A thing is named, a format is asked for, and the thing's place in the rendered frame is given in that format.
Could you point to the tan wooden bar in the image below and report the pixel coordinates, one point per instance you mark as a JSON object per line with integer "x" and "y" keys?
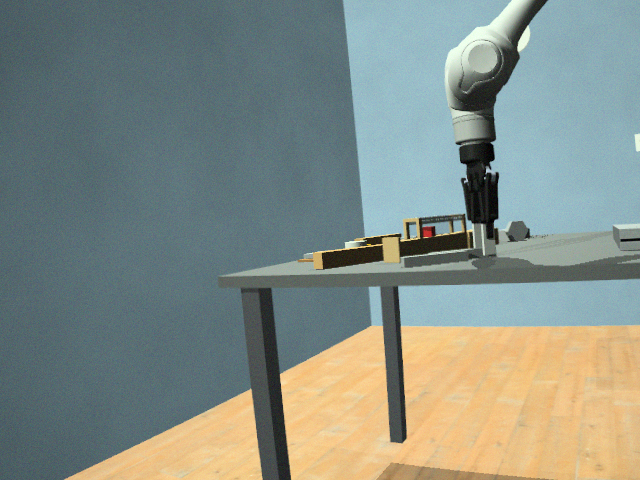
{"x": 378, "y": 240}
{"x": 343, "y": 257}

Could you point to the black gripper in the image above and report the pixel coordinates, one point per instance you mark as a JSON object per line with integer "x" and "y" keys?
{"x": 482, "y": 154}

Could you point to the grey cylinder with white top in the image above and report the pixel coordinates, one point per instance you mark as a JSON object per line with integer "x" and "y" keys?
{"x": 355, "y": 244}

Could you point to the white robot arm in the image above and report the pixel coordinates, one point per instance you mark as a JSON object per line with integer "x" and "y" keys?
{"x": 478, "y": 69}

